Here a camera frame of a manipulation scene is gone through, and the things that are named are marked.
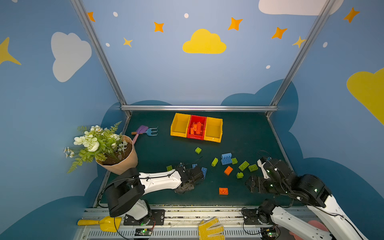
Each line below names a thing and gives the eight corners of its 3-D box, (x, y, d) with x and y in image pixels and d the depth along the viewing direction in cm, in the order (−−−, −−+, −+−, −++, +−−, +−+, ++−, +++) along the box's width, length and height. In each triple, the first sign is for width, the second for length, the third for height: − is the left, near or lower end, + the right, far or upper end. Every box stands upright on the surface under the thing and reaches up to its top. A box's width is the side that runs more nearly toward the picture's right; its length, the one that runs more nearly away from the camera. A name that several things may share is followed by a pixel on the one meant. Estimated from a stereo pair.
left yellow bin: (170, 136, 109) (169, 130, 103) (175, 119, 120) (175, 112, 115) (186, 138, 108) (186, 132, 102) (190, 120, 119) (190, 114, 114)
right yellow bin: (203, 141, 106) (204, 135, 100) (205, 123, 117) (206, 116, 112) (220, 143, 105) (222, 138, 99) (221, 124, 116) (222, 118, 111)
